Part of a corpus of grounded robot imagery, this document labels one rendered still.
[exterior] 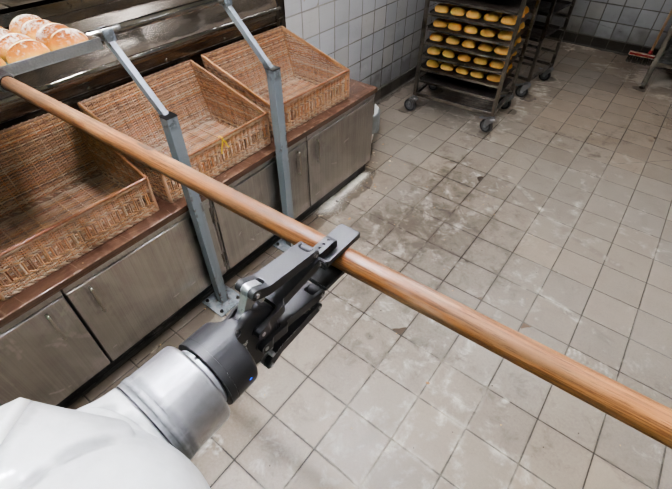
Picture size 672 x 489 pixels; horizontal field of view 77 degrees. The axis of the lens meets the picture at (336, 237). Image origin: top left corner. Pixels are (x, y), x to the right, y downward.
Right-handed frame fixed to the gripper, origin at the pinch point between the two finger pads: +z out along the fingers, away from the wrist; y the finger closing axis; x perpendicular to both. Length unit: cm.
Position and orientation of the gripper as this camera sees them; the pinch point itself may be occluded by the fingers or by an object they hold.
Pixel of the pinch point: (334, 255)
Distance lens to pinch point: 51.7
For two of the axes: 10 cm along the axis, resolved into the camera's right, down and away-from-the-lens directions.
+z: 6.1, -5.4, 5.8
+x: 7.9, 4.0, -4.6
